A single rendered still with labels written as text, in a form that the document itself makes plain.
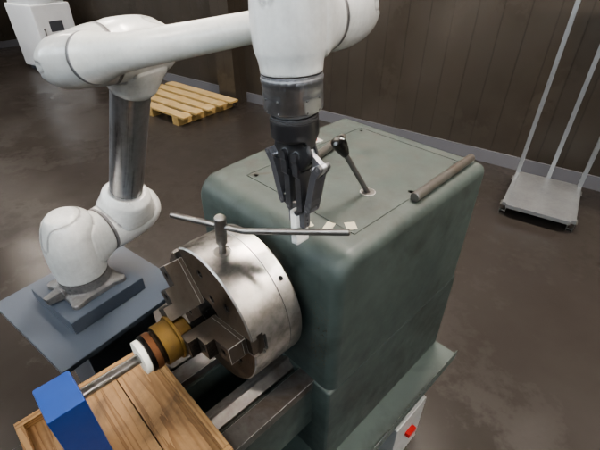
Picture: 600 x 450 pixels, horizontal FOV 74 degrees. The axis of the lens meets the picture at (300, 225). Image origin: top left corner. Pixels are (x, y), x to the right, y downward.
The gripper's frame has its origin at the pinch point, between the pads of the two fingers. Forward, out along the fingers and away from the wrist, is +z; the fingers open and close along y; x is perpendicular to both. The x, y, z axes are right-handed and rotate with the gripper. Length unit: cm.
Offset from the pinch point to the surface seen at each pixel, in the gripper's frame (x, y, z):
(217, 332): -16.5, -7.2, 19.8
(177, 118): 168, -380, 102
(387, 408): 26, 7, 78
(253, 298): -10.1, -2.9, 12.6
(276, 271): -3.1, -4.2, 11.2
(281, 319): -6.4, 0.2, 18.6
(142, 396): -30, -23, 42
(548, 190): 294, -24, 121
